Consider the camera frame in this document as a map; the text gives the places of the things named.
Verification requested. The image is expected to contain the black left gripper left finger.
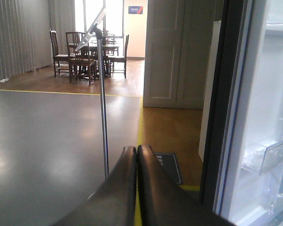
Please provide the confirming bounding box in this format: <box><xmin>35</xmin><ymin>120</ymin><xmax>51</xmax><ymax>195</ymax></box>
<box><xmin>54</xmin><ymin>146</ymin><xmax>137</xmax><ymax>226</ymax></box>

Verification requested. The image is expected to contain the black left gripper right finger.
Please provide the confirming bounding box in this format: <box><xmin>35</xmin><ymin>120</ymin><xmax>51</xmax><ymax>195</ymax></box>
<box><xmin>137</xmin><ymin>145</ymin><xmax>232</xmax><ymax>226</ymax></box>

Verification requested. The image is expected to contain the fridge door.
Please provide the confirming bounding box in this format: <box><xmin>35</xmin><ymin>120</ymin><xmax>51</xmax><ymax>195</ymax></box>
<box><xmin>199</xmin><ymin>0</ymin><xmax>283</xmax><ymax>226</ymax></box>

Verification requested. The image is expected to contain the dark floor sign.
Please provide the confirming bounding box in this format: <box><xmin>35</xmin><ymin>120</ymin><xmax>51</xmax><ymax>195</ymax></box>
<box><xmin>154</xmin><ymin>153</ymin><xmax>183</xmax><ymax>185</ymax></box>

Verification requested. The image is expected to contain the wooden chair right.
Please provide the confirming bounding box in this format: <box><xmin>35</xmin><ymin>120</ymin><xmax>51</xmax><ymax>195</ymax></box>
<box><xmin>108</xmin><ymin>34</ymin><xmax>129</xmax><ymax>78</ymax></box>

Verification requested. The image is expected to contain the wooden chair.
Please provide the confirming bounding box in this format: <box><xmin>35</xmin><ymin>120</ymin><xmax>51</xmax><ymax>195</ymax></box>
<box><xmin>49</xmin><ymin>31</ymin><xmax>69</xmax><ymax>77</ymax></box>
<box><xmin>108</xmin><ymin>34</ymin><xmax>129</xmax><ymax>78</ymax></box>
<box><xmin>66</xmin><ymin>32</ymin><xmax>96</xmax><ymax>85</ymax></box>

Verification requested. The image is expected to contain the wooden chair front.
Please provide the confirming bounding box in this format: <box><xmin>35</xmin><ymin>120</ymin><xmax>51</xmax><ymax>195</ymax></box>
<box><xmin>66</xmin><ymin>32</ymin><xmax>96</xmax><ymax>85</ymax></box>

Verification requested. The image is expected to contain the wooden chair left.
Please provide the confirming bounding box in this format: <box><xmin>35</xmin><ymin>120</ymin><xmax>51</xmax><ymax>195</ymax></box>
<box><xmin>49</xmin><ymin>31</ymin><xmax>69</xmax><ymax>77</ymax></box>

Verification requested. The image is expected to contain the wooden dining table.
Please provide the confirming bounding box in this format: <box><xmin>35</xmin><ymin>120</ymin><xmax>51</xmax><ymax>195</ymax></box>
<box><xmin>66</xmin><ymin>41</ymin><xmax>120</xmax><ymax>78</ymax></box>

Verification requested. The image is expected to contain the white cabinet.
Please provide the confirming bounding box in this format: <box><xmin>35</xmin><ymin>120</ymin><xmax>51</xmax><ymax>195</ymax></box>
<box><xmin>143</xmin><ymin>0</ymin><xmax>223</xmax><ymax>109</ymax></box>

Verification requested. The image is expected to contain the silver stand pole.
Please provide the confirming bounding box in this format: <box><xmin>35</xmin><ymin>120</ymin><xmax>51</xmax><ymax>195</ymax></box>
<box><xmin>75</xmin><ymin>7</ymin><xmax>109</xmax><ymax>179</ymax></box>

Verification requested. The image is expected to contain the grey curtain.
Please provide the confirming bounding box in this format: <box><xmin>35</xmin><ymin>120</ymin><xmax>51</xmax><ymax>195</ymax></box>
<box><xmin>0</xmin><ymin>0</ymin><xmax>75</xmax><ymax>81</ymax></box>

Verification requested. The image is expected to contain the blue wall sign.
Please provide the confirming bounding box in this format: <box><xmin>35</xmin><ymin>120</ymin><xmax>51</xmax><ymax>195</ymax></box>
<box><xmin>128</xmin><ymin>6</ymin><xmax>143</xmax><ymax>15</ymax></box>

